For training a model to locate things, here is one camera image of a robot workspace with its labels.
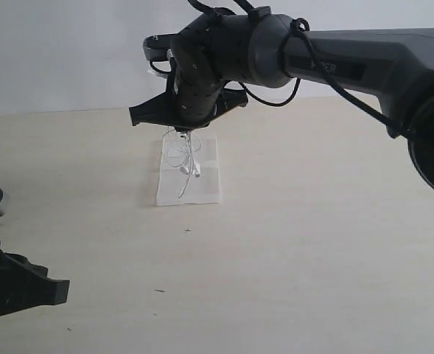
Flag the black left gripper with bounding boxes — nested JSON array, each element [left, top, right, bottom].
[[0, 248, 70, 316]]

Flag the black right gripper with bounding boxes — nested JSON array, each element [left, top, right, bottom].
[[128, 44, 248, 131]]

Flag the white wired earphones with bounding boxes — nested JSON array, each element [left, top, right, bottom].
[[161, 127, 204, 199]]

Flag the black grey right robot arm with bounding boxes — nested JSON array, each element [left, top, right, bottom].
[[129, 1, 434, 190]]

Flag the clear plastic open case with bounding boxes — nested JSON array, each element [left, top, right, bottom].
[[156, 131, 223, 207]]

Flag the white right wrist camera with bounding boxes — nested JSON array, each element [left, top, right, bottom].
[[142, 34, 176, 78]]

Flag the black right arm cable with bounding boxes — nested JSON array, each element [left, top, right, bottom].
[[148, 0, 420, 139]]

